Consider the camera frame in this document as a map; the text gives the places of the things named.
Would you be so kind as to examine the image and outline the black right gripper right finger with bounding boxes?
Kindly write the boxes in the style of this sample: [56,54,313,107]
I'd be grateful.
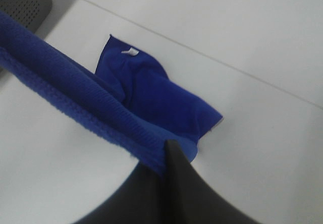
[164,140,259,223]

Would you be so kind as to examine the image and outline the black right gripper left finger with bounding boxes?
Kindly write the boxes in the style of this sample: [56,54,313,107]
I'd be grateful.
[76,163,164,223]

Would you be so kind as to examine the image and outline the grey perforated plastic basket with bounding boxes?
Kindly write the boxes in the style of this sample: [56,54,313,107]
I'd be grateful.
[1,0,52,32]

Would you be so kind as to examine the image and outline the blue microfibre towel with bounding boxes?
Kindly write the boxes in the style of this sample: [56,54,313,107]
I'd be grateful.
[1,13,223,175]

